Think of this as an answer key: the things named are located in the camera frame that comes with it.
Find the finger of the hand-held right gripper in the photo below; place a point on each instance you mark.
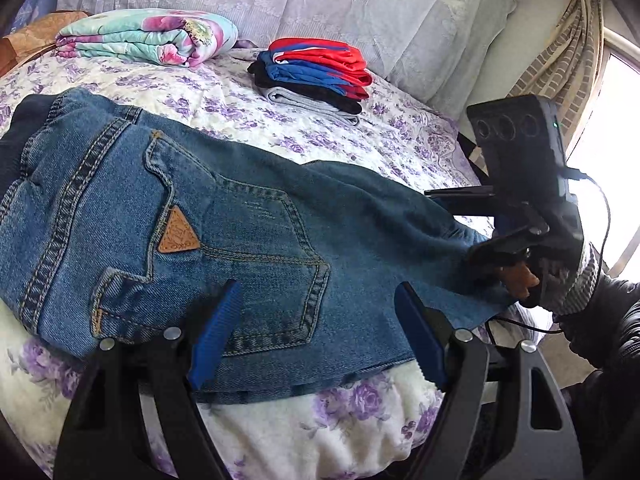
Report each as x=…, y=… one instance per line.
x=500, y=247
x=460, y=192

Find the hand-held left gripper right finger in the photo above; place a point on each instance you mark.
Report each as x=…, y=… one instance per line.
x=420, y=335

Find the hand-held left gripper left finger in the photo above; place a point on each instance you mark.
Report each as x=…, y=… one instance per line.
x=215, y=330

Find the blue denim pants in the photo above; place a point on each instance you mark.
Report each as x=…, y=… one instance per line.
x=250, y=200

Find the person's right forearm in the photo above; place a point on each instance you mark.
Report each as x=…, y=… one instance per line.
x=600, y=300

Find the person's right hand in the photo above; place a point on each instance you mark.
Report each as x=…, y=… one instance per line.
x=520, y=282

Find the bright window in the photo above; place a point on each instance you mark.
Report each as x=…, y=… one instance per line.
x=615, y=135

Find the beige checkered curtain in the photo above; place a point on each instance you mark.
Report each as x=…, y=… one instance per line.
x=555, y=60

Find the grey folded garment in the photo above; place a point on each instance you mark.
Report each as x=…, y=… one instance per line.
x=300, y=102

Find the purple floral bedspread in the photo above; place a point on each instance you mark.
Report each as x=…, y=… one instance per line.
x=280, y=130

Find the red garment with blue stripes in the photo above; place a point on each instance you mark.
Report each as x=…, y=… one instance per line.
x=320, y=52

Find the blue and red garment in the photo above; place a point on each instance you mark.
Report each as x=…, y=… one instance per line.
x=300, y=72

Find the black folded garment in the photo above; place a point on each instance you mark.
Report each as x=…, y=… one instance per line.
x=260, y=79

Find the folded turquoise floral blanket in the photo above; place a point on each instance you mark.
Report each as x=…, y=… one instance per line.
x=140, y=35

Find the brown patterned pillow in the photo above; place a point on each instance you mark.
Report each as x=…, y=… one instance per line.
x=30, y=35

